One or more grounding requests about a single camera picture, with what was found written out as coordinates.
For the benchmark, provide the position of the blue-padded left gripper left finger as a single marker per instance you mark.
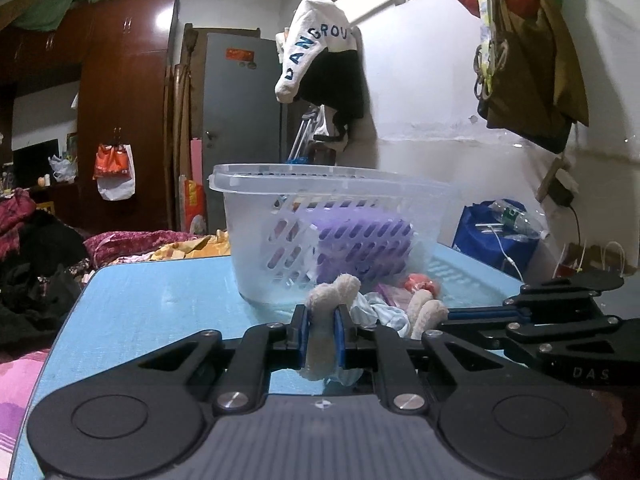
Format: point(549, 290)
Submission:
point(250, 361)

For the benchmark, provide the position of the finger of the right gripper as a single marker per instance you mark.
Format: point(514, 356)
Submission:
point(546, 302)
point(509, 336)

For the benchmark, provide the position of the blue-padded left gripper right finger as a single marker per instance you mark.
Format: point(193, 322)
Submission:
point(389, 359)

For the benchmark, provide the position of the white plush bunny toy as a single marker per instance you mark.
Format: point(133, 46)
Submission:
point(336, 307)

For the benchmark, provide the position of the small purple tissue pack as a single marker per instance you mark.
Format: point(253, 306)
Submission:
point(394, 296)

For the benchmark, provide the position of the red round toy ball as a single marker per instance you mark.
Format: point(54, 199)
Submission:
point(419, 281)

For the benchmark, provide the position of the clear plastic bottle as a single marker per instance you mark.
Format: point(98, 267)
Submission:
point(518, 220)

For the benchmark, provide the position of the purple tissue bundle in basket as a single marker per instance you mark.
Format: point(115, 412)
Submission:
point(368, 243)

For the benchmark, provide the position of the translucent plastic laundry basket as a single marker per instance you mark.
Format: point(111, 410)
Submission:
point(292, 227)

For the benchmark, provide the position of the olive hanging bags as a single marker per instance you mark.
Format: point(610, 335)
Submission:
point(528, 77)

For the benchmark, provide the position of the grey metal door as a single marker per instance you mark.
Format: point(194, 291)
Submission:
point(241, 115)

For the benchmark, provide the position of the orange white hanging bag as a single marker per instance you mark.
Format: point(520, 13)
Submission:
point(114, 172)

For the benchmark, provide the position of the white black hanging jacket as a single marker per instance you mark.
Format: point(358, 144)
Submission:
point(321, 65)

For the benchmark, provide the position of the dark red wooden wardrobe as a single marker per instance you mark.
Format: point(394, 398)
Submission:
point(120, 52)

